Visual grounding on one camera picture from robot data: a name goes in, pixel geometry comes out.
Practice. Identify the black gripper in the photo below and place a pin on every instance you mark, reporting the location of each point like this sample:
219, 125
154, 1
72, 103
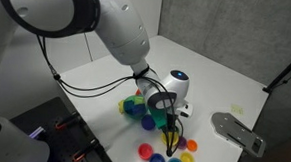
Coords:
171, 121

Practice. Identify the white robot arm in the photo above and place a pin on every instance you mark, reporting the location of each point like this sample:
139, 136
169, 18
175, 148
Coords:
121, 26

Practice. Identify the bigger yellow bowl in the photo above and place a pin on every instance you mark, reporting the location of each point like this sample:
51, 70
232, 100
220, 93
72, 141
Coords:
174, 138

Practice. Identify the small purple bowl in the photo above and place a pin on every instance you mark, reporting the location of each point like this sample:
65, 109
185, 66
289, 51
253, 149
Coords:
182, 143

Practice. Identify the small orange bowl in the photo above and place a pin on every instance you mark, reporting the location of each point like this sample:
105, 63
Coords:
191, 145

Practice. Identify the small yellow bowl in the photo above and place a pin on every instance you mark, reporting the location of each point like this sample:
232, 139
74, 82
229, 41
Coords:
187, 159

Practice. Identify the red bowl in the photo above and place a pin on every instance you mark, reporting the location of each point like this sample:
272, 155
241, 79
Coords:
145, 151

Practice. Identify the large green bowl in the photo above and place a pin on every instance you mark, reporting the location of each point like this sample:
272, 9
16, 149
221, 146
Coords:
128, 100

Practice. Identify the blue toy piece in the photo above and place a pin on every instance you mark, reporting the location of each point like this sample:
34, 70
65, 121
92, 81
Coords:
132, 108

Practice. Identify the light green toy cup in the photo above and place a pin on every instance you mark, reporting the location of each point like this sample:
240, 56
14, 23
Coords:
138, 100

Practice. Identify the orange toy piece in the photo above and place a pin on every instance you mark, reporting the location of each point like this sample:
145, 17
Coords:
138, 92

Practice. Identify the yellow toy piece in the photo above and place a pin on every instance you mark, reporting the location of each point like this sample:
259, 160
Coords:
121, 106

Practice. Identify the gray metal plate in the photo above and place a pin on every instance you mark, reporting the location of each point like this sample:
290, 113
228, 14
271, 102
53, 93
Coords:
236, 132

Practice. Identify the yellow sticker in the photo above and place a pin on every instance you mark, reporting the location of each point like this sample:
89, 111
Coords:
237, 109

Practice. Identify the black orange clamp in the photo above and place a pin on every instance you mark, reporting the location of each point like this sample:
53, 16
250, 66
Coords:
85, 151
66, 121

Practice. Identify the black mounting plate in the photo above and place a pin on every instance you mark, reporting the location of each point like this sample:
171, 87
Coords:
43, 119

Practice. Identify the black pole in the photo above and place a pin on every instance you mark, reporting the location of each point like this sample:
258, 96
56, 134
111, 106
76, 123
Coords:
286, 71

